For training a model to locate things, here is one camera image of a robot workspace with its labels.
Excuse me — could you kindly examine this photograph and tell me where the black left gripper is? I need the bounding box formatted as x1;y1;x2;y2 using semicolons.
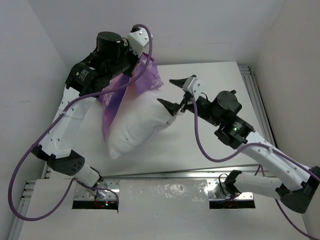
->
105;38;143;80

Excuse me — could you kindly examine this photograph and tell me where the white pillow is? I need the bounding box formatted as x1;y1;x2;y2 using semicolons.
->
84;87;191;161

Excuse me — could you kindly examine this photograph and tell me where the pink purple pillowcase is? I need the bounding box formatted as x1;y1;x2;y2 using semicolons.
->
97;57;164;139

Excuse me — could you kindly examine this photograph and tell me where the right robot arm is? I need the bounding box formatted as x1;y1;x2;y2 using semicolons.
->
158;75;320;214

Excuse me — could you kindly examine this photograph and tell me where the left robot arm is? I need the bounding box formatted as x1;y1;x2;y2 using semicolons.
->
32;31;139;187

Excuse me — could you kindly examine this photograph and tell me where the white front cover board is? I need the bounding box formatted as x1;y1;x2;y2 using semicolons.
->
19;179;303;240

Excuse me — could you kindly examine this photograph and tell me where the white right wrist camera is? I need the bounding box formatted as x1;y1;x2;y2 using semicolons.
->
182;76;205;101

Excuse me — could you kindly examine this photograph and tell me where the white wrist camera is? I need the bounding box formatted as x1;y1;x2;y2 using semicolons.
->
126;26;153;58
182;76;205;101

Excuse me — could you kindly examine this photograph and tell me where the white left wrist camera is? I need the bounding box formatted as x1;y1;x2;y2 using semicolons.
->
126;26;153;58

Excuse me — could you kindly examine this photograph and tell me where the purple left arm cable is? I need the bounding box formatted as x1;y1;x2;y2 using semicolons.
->
7;23;154;222

